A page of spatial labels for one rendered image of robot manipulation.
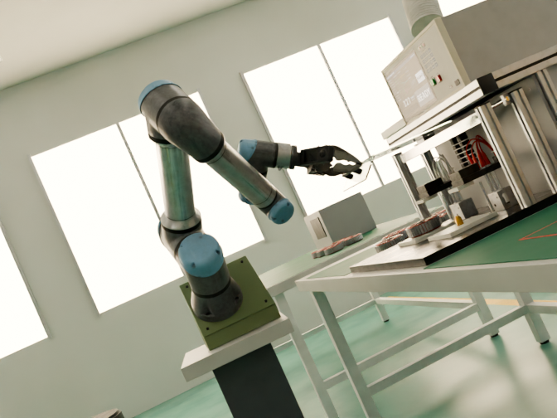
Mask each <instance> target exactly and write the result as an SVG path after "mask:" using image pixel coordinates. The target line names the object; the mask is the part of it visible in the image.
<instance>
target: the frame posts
mask: <svg viewBox="0 0 557 418"><path fill-rule="evenodd" d="M508 95H509V96H510V98H511V102H512V103H511V106H512V108H513V109H514V111H515V113H516V116H517V118H518V120H519V122H520V124H521V127H522V128H523V130H524V132H525V135H526V137H527V139H528V141H529V143H530V146H531V148H532V150H533V152H534V154H535V156H536V158H537V160H538V162H539V165H540V167H541V169H542V171H543V173H544V175H545V178H546V180H547V182H548V183H549V185H550V188H551V190H552V192H553V193H556V192H557V162H556V160H555V156H554V154H553V153H552V151H551V149H550V146H549V145H548V142H547V140H546V138H545V136H544V134H543V132H542V130H541V127H540V125H539V123H538V121H537V119H536V117H535V115H534V112H533V110H532V108H531V107H530V104H529V102H528V100H527V98H526V95H525V93H524V91H523V89H522V87H520V88H517V89H515V90H513V91H511V92H509V93H508ZM474 109H475V111H476V113H477V116H478V118H479V119H480V121H481V123H482V127H483V128H484V130H485V132H486V134H487V137H488V139H489V141H490V143H491V145H492V147H493V149H494V152H495V154H496V156H497V158H498V160H499V162H500V164H501V167H502V169H503V171H504V173H505V174H506V178H507V180H508V182H509V183H510V185H511V188H512V190H513V192H514V194H515V196H516V199H517V201H518V202H519V205H520V207H521V209H522V208H527V207H530V206H531V205H534V204H536V203H537V202H536V200H535V198H534V196H533V193H532V191H531V189H530V187H529V185H528V183H527V181H526V178H525V176H524V174H523V172H522V171H521V168H520V165H519V163H518V162H517V160H516V157H515V155H514V153H513V151H512V149H511V146H510V144H509V143H508V141H507V139H506V136H505V134H504V132H503V130H502V128H501V126H500V123H499V121H498V119H497V117H496V115H495V113H494V111H493V108H492V106H491V104H490V101H487V102H485V103H483V104H480V105H479V106H477V107H475V108H474ZM401 154H402V152H399V153H396V154H394V155H393V156H391V157H392V159H393V161H394V163H395V166H396V168H397V170H398V172H399V174H400V176H401V179H402V181H403V183H404V185H405V187H406V189H407V192H408V194H409V196H410V198H411V200H412V203H413V204H414V207H415V209H416V211H417V213H418V215H419V218H420V220H421V221H423V219H425V218H428V217H430V216H431V215H430V213H429V209H428V208H427V206H426V204H425V203H424V202H423V203H421V204H418V205H417V204H416V202H417V201H419V200H421V199H420V197H419V192H418V190H417V187H418V186H417V184H416V182H415V180H414V177H413V175H412V173H411V171H410V170H409V166H408V164H407V163H403V164H401V163H400V161H399V158H398V156H400V155H401ZM420 156H421V158H422V160H423V162H424V165H425V167H426V168H427V170H428V173H429V176H430V177H431V179H432V181H433V180H434V179H437V177H436V175H435V173H434V170H433V155H432V153H431V150H429V151H427V152H425V153H422V154H420ZM443 194H444V196H445V197H446V199H447V202H448V204H449V206H450V205H452V204H454V200H453V198H452V196H451V194H449V193H448V188H446V189H444V190H442V191H441V192H438V195H439V197H440V199H441V201H442V203H443V206H444V208H445V210H446V212H447V213H448V216H449V219H451V218H452V217H451V215H450V213H449V211H448V208H447V206H446V204H445V202H444V200H443V197H442V195H443Z"/></svg>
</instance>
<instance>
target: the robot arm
mask: <svg viewBox="0 0 557 418"><path fill-rule="evenodd" d="M138 108H139V110H140V113H141V115H142V116H143V117H145V119H146V124H147V130H148V137H149V139H150V140H151V141H152V142H154V143H155V145H156V151H157V162H158V168H159V175H160V181H161V187H162V198H163V204H164V210H165V211H164V212H163V213H162V215H161V220H160V221H159V222H158V225H157V234H158V236H159V239H160V241H161V242H162V244H163V245H164V247H165V248H167V250H168V251H169V253H170V254H171V255H172V257H173V258H174V260H175V261H176V262H177V263H178V265H179V266H180V267H181V269H182V270H183V272H184V273H185V275H186V277H187V280H188V282H189V285H190V286H191V306H192V309H193V311H194V314H195V315H196V316H197V317H198V318H199V319H201V320H203V321H207V322H220V321H222V320H225V319H228V318H229V317H231V316H232V315H234V314H235V313H236V312H237V311H238V310H239V308H240V306H241V305H242V301H243V294H242V292H241V288H240V286H239V285H238V284H237V283H236V282H235V281H234V280H233V278H232V277H231V276H230V273H229V271H228V268H227V265H226V262H225V257H224V253H223V250H222V248H221V246H220V243H219V242H218V240H217V239H216V238H215V237H214V236H212V235H210V234H207V233H205V232H204V230H203V227H202V220H201V212H200V211H199V210H198V209H197V208H196V207H195V202H194V193H193V186H192V177H191V162H190V156H191V157H192V158H193V159H195V160H196V161H197V162H198V163H205V164H206V165H208V166H209V167H210V168H211V169H213V170H214V171H215V172H216V173H217V174H219V175H220V176H221V177H222V178H224V179H225V180H226V181H227V182H228V183H229V184H230V185H231V186H232V187H234V188H235V189H236V190H237V191H238V198H239V199H240V200H241V201H242V202H245V204H248V205H255V206H256V207H257V208H259V209H260V210H261V211H262V212H263V213H264V214H265V215H266V216H267V217H268V218H269V219H270V220H271V221H272V222H273V223H275V224H278V225H281V224H283V223H286V222H287V221H288V220H290V218H291V217H292V216H293V212H294V207H293V204H292V203H291V202H290V201H289V199H288V198H286V197H285V196H284V195H283V194H282V193H281V192H280V191H279V190H278V189H277V188H276V187H274V186H273V185H272V184H271V183H270V182H269V181H268V180H267V179H266V177H267V172H268V168H277V169H278V170H279V171H281V168H282V169H292V170H294V169H295V167H302V168H306V169H307V174H308V175H316V176H325V175H328V177H335V176H338V175H341V174H343V173H349V172H353V171H356V170H357V169H359V168H361V167H362V162H361V161H360V160H359V159H358V158H357V157H355V156H354V155H352V154H351V153H348V152H347V151H346V150H345V149H343V148H341V147H338V146H336V145H326V144H325V145H324V146H319V145H318V146H317V147H314V148H305V149H301V150H300V152H298V147H297V145H291V144H290V143H275V142H269V141H262V140H257V139H241V140H240V141H239V144H238V149H237V152H236V151H235V150H234V149H233V148H232V147H231V146H230V145H229V144H228V143H227V142H226V141H225V135H224V134H223V133H222V132H221V131H220V130H219V129H218V128H217V127H216V126H215V125H214V124H213V123H212V121H211V120H210V119H209V117H208V116H207V115H206V113H205V112H204V111H203V109H202V108H201V107H200V105H199V104H197V103H196V102H195V101H194V100H193V99H192V98H191V97H190V96H189V95H187V94H186V93H185V92H184V91H183V90H182V88H181V87H180V86H179V85H177V84H175V83H173V82H171V81H170V80H155V81H154V82H152V83H150V84H149V85H147V86H146V87H145V88H144V90H143V91H142V92H141V94H140V96H139V97H138ZM333 158H335V159H336V160H337V161H341V160H345V161H347V162H353V163H354V165H352V164H342V163H335V165H334V166H333V167H332V164H331V163H332V162H333Z"/></svg>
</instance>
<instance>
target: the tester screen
mask: <svg viewBox="0 0 557 418"><path fill-rule="evenodd" d="M420 70H422V69H421V67H420V64H419V62H418V60H417V58H416V56H415V54H414V52H413V53H412V54H411V55H410V56H409V57H408V58H407V59H406V60H405V61H404V62H403V63H402V64H400V65H399V66H398V67H397V68H396V69H395V70H394V71H393V72H392V73H391V74H390V75H389V76H388V77H386V79H387V80H388V83H389V85H390V88H391V89H392V91H393V94H394V96H395V98H396V100H397V102H398V104H399V107H400V109H401V111H402V113H403V112H405V111H406V110H407V109H408V108H409V107H411V106H412V105H414V104H415V103H417V104H418V106H419V107H418V108H417V109H415V110H414V111H413V112H411V113H410V114H408V115H407V116H405V117H404V118H405V119H407V118H409V117H410V116H412V115H413V114H415V113H416V112H418V111H419V110H421V109H422V108H423V107H425V106H426V105H428V104H429V103H431V102H432V101H434V100H435V97H434V98H433V99H432V100H430V101H429V102H428V103H426V104H425V105H423V106H422V107H420V105H419V102H418V100H417V98H416V96H415V94H414V92H415V91H416V90H418V89H419V88H420V87H422V86H423V85H425V84H426V83H427V82H428V81H427V80H426V77H425V75H424V77H425V79H424V80H423V81H422V82H420V83H419V84H418V85H416V86H415V87H414V88H413V89H412V87H411V85H410V83H409V79H410V78H412V77H413V76H414V75H415V74H417V73H418V72H419V71H420ZM423 74H424V73H423ZM407 97H410V99H411V101H412V104H410V105H409V106H408V107H406V108H405V107H404V104H403V102H402V101H403V100H405V99H406V98H407ZM403 114H404V113H403Z"/></svg>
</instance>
